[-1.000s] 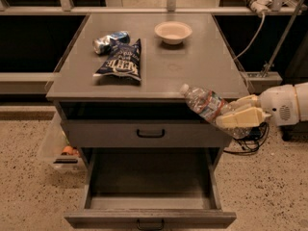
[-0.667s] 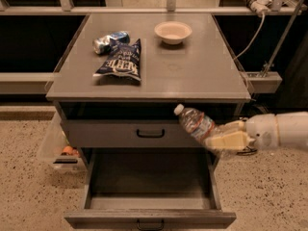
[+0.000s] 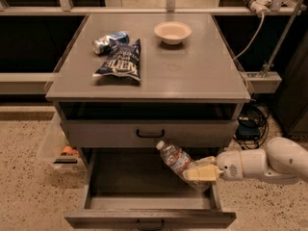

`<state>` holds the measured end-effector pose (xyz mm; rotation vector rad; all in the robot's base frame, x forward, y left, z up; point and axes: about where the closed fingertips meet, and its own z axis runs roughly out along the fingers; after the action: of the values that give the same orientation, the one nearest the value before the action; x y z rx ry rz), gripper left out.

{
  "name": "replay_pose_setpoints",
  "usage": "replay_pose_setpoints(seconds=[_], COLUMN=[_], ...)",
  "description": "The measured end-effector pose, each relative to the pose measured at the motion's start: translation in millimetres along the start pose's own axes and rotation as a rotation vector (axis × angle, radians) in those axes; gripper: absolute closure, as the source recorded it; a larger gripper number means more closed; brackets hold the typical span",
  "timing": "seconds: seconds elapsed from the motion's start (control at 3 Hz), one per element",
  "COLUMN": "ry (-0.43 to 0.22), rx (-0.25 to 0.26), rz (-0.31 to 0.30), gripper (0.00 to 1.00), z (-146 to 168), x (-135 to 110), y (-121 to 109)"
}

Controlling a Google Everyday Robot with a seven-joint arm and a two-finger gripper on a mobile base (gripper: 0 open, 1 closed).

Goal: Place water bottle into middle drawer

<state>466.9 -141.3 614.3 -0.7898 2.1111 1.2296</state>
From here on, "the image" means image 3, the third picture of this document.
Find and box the white power cable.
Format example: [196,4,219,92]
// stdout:
[232,13,267,62]

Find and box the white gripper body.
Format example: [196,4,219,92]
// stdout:
[216,150,244,181]

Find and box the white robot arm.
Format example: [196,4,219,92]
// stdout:
[183,138,308,185]

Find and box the crushed blue soda can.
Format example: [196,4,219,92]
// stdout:
[92,31,130,55]

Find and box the clear plastic storage bin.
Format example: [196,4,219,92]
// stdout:
[37,114,86,173]

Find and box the grey upper closed drawer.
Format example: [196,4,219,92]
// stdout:
[61,120,239,148]

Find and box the black cable bundle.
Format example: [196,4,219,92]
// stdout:
[232,101,270,151]

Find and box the clear plastic water bottle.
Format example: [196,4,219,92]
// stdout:
[156,141,211,193]

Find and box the metal diagonal rod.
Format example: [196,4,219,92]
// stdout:
[258,0,304,78]

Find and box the blue chip bag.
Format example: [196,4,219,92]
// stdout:
[94,39,141,82]

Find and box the metal window rail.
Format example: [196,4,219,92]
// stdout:
[0,0,308,16]

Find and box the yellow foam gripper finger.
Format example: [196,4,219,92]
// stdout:
[195,156,216,165]
[183,165,223,181]

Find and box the orange object in bin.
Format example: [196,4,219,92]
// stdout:
[62,145,79,157]

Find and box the grey open lower drawer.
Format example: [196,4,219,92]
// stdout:
[64,147,236,231]

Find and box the white power strip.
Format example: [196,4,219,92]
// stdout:
[243,0,271,17]

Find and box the white paper bowl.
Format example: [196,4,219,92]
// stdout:
[154,21,192,45]

